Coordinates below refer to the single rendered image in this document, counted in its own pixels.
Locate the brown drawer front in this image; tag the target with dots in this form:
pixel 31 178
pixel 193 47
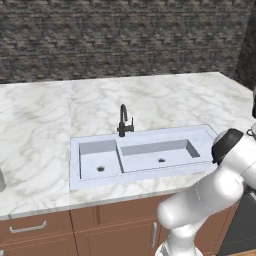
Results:
pixel 33 226

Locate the black sink tap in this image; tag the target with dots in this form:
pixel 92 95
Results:
pixel 123 121

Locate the brown fixed cupboard panel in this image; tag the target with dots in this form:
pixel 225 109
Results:
pixel 123 210

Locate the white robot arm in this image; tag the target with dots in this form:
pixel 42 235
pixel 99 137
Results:
pixel 213 193

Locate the pale double basin sink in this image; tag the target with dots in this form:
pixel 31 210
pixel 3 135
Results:
pixel 140 156

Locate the dark grey dishwasher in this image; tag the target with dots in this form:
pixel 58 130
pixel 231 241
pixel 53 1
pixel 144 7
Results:
pixel 241 226

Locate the brown cupboard door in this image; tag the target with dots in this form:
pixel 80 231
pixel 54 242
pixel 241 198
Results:
pixel 116 238

